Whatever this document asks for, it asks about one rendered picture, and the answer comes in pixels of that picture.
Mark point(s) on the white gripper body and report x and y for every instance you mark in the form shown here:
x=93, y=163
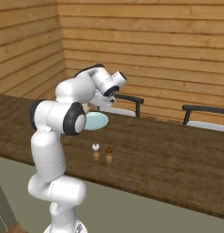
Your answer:
x=103, y=100

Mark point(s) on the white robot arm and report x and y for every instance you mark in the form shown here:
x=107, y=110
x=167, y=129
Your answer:
x=48, y=151

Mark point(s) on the light blue plate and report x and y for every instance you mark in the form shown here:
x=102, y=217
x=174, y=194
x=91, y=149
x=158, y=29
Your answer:
x=97, y=121

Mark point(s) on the black chair with white seat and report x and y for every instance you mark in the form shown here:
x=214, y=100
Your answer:
x=205, y=109
x=129, y=98

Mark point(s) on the white-topped wooden salt shaker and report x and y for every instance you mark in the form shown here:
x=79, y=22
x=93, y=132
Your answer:
x=96, y=147

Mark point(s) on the brown-topped wooden pepper shaker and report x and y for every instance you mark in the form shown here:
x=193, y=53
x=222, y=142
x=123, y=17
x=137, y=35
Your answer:
x=109, y=150

